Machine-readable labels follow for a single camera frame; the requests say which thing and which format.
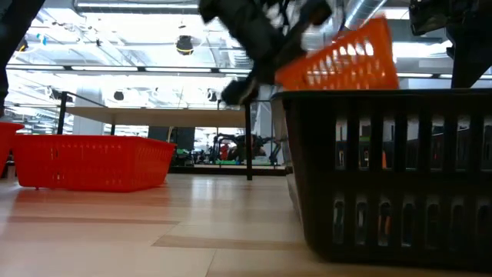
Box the red plastic basket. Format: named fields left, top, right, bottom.
left=0, top=122, right=25, bottom=178
left=11, top=134, right=178, bottom=193

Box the black aluminium table frame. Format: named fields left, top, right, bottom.
left=168, top=165, right=288, bottom=177

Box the silver slanted air duct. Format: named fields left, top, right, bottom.
left=344, top=0, right=387, bottom=30

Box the black ceiling-hung device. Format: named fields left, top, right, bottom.
left=175, top=35, right=194, bottom=56

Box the black background panel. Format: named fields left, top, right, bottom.
left=148, top=126, right=196, bottom=152

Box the wooden shelf with black legs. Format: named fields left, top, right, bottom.
left=56, top=90, right=254, bottom=182

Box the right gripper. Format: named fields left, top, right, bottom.
left=408, top=0, right=492, bottom=90

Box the black plastic basket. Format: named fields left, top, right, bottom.
left=271, top=88, right=492, bottom=272

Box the silver ribbed air duct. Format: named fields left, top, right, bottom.
left=226, top=45, right=253, bottom=69

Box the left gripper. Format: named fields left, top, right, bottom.
left=198, top=0, right=334, bottom=108

